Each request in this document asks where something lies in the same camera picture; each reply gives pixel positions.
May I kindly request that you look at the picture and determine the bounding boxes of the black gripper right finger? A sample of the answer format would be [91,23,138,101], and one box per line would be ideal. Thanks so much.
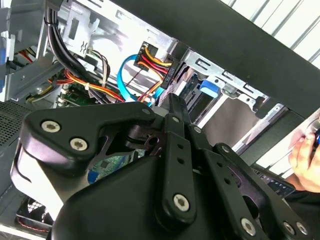
[178,96,313,240]

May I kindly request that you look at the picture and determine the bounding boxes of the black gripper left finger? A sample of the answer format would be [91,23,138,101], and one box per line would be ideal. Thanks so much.
[9,94,197,223]

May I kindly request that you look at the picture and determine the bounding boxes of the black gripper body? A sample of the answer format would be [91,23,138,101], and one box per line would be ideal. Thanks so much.
[51,154,248,240]

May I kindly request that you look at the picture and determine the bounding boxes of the hard disk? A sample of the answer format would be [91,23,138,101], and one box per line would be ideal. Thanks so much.
[174,72,223,126]

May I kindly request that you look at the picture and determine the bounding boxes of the person bare hand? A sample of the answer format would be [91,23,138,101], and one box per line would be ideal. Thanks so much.
[287,132,320,193]

